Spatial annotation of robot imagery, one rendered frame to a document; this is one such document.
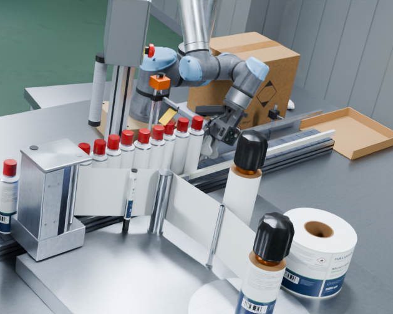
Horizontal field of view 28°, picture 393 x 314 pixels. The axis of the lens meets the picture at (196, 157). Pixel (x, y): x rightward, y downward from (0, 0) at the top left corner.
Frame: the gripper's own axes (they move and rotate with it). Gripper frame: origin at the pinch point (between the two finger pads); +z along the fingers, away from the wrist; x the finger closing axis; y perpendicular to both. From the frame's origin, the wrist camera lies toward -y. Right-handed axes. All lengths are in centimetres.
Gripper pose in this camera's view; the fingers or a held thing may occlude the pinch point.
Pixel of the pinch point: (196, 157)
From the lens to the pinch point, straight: 243.9
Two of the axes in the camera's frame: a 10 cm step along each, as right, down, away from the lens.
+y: 6.6, 4.6, -6.0
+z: -5.1, 8.5, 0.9
